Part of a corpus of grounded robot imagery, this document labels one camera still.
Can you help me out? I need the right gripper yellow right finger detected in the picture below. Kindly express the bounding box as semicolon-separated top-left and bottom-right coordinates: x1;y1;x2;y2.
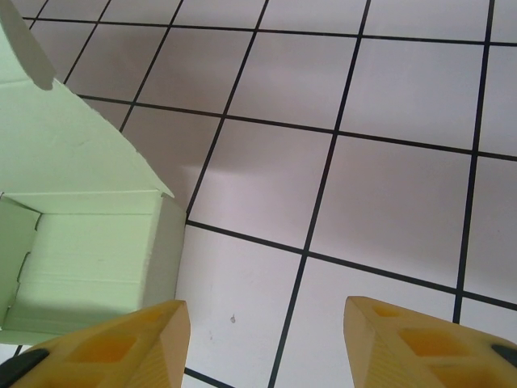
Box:
343;295;517;388

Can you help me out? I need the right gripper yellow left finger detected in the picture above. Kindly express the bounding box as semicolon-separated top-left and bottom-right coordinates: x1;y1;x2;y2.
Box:
0;299;191;388

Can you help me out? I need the light green paper box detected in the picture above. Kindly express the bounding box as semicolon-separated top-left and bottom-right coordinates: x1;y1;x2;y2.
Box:
0;0;187;348

